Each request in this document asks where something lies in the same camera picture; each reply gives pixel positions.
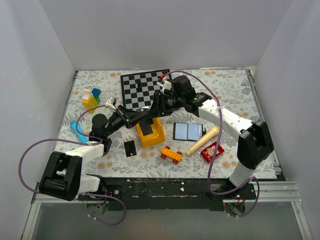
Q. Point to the colourful stacked toy blocks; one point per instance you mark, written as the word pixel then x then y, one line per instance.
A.
pixel 91 99

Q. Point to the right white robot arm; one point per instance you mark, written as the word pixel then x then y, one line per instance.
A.
pixel 254 139

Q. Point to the orange toy car block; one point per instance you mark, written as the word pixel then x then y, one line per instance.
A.
pixel 166 152

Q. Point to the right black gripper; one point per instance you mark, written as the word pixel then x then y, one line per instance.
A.
pixel 158 107

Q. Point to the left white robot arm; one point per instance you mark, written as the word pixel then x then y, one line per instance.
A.
pixel 63 176

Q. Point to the aluminium frame rail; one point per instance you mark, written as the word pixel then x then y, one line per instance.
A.
pixel 52 191

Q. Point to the black card on table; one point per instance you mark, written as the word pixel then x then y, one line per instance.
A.
pixel 130 148

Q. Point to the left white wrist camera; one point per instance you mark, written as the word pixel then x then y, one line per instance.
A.
pixel 111 103

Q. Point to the black white chessboard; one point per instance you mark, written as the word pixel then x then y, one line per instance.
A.
pixel 138 89

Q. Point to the floral table mat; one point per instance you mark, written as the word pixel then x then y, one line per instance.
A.
pixel 234 91

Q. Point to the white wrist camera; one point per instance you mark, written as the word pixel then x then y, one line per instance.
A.
pixel 164 84
pixel 111 103

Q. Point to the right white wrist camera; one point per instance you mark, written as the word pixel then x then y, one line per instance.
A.
pixel 164 84

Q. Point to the black leather card holder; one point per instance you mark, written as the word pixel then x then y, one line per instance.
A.
pixel 188 131

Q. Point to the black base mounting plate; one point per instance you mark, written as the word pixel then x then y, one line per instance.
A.
pixel 165 194

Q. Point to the yellow plastic bin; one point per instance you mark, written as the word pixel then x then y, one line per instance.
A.
pixel 158 135

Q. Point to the red owl toy block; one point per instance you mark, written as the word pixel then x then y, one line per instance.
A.
pixel 208 152

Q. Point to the blue toy microphone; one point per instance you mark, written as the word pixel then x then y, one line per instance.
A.
pixel 76 128

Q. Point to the cream toy microphone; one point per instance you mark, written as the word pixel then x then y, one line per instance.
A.
pixel 214 131

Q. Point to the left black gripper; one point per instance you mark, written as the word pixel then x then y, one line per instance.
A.
pixel 133 116

